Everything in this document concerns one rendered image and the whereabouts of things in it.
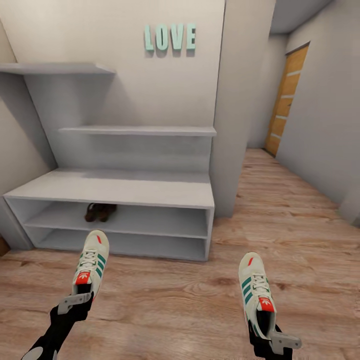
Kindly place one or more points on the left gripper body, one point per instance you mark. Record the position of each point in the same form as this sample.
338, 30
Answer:
77, 313

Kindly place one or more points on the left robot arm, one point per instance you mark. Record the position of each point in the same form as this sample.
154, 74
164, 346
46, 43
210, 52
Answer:
71, 309

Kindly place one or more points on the sandal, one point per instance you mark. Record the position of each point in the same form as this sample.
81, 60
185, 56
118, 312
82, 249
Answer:
106, 210
92, 210

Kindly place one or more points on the gym shoe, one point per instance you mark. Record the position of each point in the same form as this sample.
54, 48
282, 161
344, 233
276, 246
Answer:
90, 269
258, 303

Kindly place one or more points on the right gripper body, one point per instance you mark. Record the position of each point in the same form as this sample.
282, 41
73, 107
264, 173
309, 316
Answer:
263, 349

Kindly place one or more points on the decorative sign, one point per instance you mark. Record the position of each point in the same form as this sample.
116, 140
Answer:
162, 37

